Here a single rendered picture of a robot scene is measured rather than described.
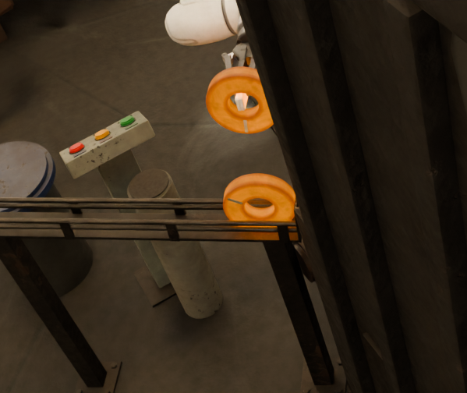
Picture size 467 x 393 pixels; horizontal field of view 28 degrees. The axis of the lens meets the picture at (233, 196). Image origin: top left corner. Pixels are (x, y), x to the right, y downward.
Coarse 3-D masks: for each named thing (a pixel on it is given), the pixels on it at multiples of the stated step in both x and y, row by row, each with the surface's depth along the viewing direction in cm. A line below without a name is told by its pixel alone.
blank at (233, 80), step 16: (224, 80) 192; (240, 80) 191; (256, 80) 190; (208, 96) 195; (224, 96) 195; (256, 96) 193; (224, 112) 198; (240, 112) 199; (256, 112) 197; (240, 128) 200; (256, 128) 200
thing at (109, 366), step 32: (0, 256) 228; (32, 256) 235; (288, 256) 213; (32, 288) 237; (288, 288) 221; (64, 320) 249; (64, 352) 258; (320, 352) 240; (96, 384) 269; (320, 384) 252
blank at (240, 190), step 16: (240, 176) 201; (256, 176) 199; (272, 176) 199; (240, 192) 200; (256, 192) 199; (272, 192) 199; (288, 192) 200; (224, 208) 204; (240, 208) 204; (256, 208) 207; (272, 208) 205; (288, 208) 202
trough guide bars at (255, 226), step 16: (64, 208) 219; (80, 208) 218; (96, 208) 218; (112, 208) 217; (128, 208) 216; (144, 208) 215; (160, 208) 214; (176, 208) 213; (192, 208) 213; (208, 208) 212; (0, 224) 218; (16, 224) 217; (32, 224) 216; (48, 224) 216; (64, 224) 213; (112, 224) 211; (128, 224) 210; (144, 224) 209; (160, 224) 208; (176, 224) 208; (192, 224) 207; (208, 224) 206; (224, 224) 205; (240, 224) 205; (256, 224) 204; (272, 224) 203; (288, 224) 202; (176, 240) 212; (288, 240) 206
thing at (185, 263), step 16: (144, 176) 247; (160, 176) 246; (128, 192) 246; (144, 192) 243; (160, 192) 242; (176, 192) 248; (160, 240) 252; (160, 256) 259; (176, 256) 257; (192, 256) 259; (176, 272) 262; (192, 272) 263; (208, 272) 269; (176, 288) 269; (192, 288) 267; (208, 288) 270; (192, 304) 272; (208, 304) 274
